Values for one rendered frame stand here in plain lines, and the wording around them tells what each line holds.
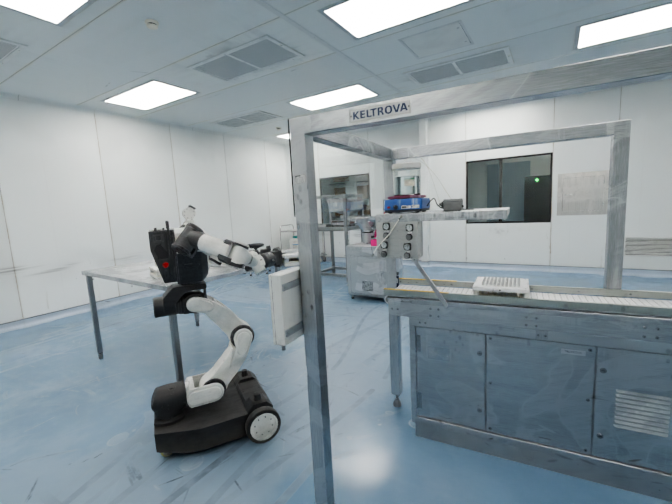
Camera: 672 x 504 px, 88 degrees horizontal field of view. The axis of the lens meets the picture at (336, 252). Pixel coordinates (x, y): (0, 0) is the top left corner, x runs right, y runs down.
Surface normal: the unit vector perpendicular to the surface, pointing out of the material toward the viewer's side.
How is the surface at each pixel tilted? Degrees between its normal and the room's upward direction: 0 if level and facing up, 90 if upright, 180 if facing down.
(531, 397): 90
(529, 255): 90
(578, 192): 90
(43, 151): 90
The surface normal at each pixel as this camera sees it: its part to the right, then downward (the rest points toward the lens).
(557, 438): -0.46, 0.15
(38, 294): 0.85, 0.03
